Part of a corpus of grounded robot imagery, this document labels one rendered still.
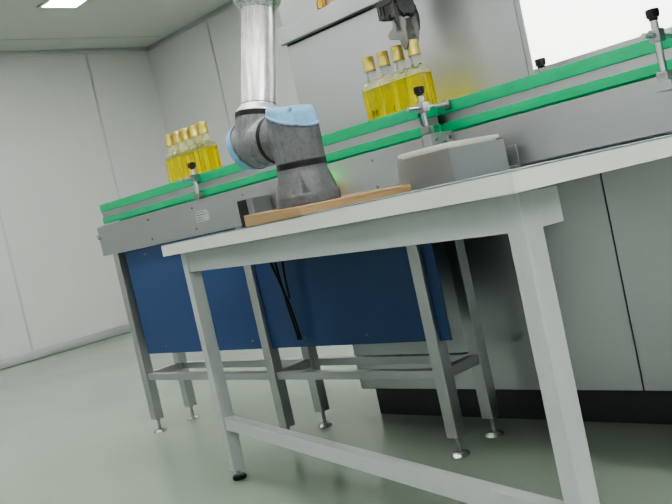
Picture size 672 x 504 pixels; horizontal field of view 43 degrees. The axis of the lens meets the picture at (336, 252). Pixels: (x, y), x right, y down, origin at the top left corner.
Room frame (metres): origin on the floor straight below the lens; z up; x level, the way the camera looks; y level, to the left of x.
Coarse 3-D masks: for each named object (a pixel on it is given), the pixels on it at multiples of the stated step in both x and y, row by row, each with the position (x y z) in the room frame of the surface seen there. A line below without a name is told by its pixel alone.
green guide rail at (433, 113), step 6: (420, 114) 2.36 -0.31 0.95; (432, 114) 2.33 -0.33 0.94; (420, 120) 2.37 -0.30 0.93; (432, 120) 2.34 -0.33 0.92; (438, 126) 2.32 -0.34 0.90; (414, 138) 2.39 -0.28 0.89; (396, 144) 2.44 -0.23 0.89; (372, 150) 2.51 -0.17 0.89; (354, 156) 2.57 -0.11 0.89; (330, 162) 2.64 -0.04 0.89; (264, 180) 2.88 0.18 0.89; (222, 192) 3.06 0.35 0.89; (156, 210) 3.38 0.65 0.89; (132, 216) 3.52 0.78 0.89
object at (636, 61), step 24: (624, 48) 1.94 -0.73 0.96; (648, 48) 1.90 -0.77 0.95; (552, 72) 2.08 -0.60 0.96; (576, 72) 2.03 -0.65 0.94; (600, 72) 1.99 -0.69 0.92; (624, 72) 1.95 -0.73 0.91; (648, 72) 1.91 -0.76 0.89; (480, 96) 2.24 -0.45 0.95; (504, 96) 2.19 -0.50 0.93; (528, 96) 2.14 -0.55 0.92; (552, 96) 2.09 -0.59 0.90; (576, 96) 2.05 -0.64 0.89; (456, 120) 2.30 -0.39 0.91; (480, 120) 2.25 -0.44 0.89
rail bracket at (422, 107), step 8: (416, 88) 2.23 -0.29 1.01; (416, 104) 2.24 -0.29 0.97; (424, 104) 2.23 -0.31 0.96; (432, 104) 2.26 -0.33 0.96; (440, 104) 2.28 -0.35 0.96; (448, 104) 2.30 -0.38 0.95; (424, 112) 2.23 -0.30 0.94; (424, 120) 2.24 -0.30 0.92; (424, 128) 2.23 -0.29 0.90; (432, 128) 2.24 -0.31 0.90
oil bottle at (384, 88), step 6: (384, 78) 2.49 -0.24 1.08; (390, 78) 2.48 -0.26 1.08; (378, 84) 2.50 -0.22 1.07; (384, 84) 2.49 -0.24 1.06; (390, 84) 2.48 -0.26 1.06; (378, 90) 2.51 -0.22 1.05; (384, 90) 2.49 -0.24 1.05; (390, 90) 2.48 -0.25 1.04; (378, 96) 2.51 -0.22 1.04; (384, 96) 2.49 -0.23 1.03; (390, 96) 2.48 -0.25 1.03; (384, 102) 2.50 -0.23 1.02; (390, 102) 2.48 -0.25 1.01; (384, 108) 2.50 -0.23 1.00; (390, 108) 2.48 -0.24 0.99; (384, 114) 2.50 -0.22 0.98
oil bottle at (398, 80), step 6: (396, 72) 2.46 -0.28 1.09; (402, 72) 2.44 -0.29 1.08; (396, 78) 2.45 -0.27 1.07; (402, 78) 2.44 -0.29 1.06; (396, 84) 2.46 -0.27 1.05; (402, 84) 2.44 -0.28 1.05; (396, 90) 2.46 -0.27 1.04; (402, 90) 2.44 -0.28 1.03; (408, 90) 2.44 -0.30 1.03; (396, 96) 2.46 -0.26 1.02; (402, 96) 2.45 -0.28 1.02; (408, 96) 2.43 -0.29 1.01; (396, 102) 2.47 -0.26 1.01; (402, 102) 2.45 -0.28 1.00; (408, 102) 2.43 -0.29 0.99; (396, 108) 2.47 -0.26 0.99; (402, 108) 2.45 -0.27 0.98
